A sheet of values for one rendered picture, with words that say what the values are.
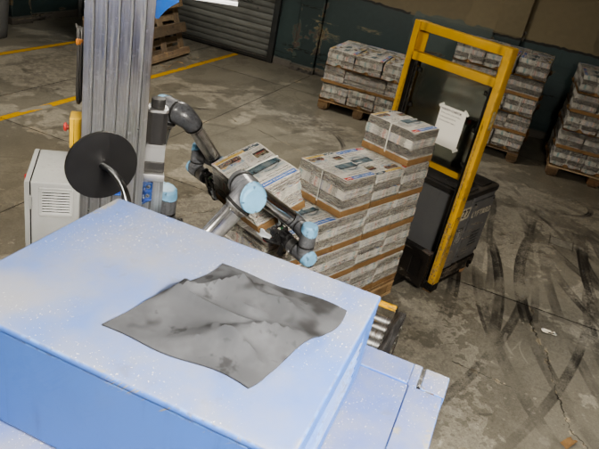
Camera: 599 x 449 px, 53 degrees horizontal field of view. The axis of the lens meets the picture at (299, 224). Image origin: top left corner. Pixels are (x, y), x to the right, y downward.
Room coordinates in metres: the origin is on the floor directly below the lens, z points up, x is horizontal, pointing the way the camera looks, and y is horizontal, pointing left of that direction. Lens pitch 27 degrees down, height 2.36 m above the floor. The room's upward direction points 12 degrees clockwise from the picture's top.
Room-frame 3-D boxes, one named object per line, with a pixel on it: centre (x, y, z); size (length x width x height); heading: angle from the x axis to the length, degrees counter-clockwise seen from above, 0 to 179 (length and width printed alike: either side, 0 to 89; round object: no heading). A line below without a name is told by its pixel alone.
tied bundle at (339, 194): (3.40, -0.16, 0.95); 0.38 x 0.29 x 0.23; 51
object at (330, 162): (3.40, -0.16, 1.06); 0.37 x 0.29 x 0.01; 51
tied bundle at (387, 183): (3.62, -0.34, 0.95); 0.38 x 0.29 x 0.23; 51
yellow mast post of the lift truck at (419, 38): (4.40, -0.55, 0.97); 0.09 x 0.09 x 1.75; 51
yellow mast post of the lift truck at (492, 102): (3.98, -1.06, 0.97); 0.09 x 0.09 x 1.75; 51
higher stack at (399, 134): (3.85, -0.53, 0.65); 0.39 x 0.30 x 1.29; 51
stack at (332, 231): (3.29, -0.07, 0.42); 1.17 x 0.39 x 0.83; 141
